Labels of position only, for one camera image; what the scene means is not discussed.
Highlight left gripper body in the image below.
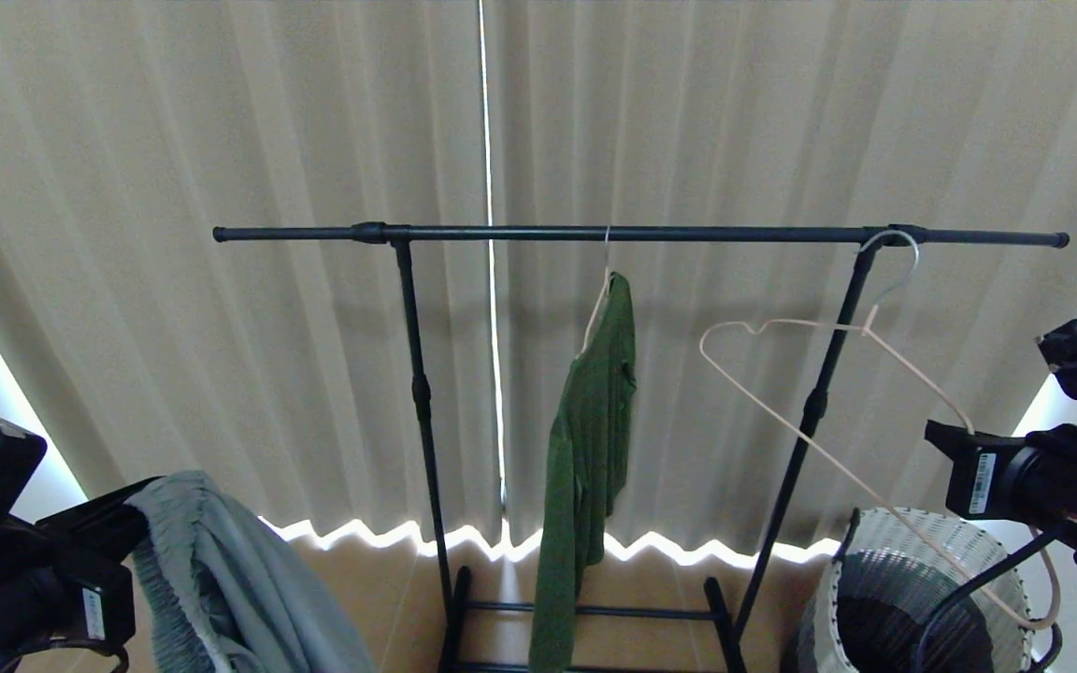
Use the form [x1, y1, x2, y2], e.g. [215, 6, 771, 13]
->
[0, 523, 136, 648]

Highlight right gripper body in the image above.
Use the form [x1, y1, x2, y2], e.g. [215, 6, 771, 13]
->
[924, 419, 1077, 524]

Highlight pale grey shorts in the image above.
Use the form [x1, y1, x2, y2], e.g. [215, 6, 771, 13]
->
[123, 469, 378, 673]

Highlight pink clothes hanger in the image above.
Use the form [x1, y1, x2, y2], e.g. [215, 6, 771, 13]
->
[580, 224, 615, 358]
[698, 228, 1062, 633]

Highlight green long-sleeved shirt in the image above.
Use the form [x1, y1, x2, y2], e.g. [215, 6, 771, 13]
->
[526, 271, 639, 673]

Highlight white laundry basket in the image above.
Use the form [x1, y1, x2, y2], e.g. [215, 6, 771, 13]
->
[790, 507, 1064, 673]

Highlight black clothes rack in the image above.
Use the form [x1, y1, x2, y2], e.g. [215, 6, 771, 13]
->
[212, 222, 1070, 673]

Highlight beige curtain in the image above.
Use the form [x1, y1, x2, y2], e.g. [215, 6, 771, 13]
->
[0, 0, 1077, 564]

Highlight black cable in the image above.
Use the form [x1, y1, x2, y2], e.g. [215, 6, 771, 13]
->
[912, 526, 1065, 673]

